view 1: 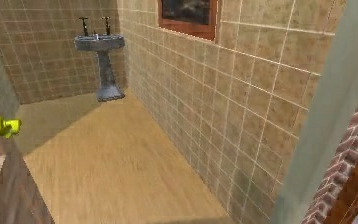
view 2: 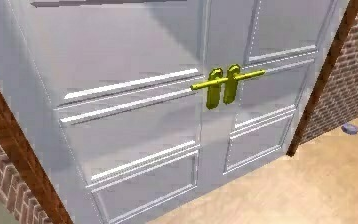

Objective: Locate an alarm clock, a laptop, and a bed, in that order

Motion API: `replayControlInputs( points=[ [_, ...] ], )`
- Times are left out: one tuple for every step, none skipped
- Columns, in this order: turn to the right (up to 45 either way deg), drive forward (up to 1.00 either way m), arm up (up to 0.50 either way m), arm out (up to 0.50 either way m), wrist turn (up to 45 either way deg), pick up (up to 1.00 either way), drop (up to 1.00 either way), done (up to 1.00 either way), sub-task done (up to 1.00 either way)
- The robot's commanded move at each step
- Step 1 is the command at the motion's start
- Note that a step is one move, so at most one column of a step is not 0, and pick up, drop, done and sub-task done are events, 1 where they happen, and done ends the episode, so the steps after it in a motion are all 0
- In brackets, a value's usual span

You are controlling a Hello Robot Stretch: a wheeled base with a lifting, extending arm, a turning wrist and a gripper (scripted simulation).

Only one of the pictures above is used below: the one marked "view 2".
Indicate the white panelled room door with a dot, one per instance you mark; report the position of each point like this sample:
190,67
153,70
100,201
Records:
270,93
120,100

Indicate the small grey floor object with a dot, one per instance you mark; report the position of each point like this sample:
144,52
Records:
349,128

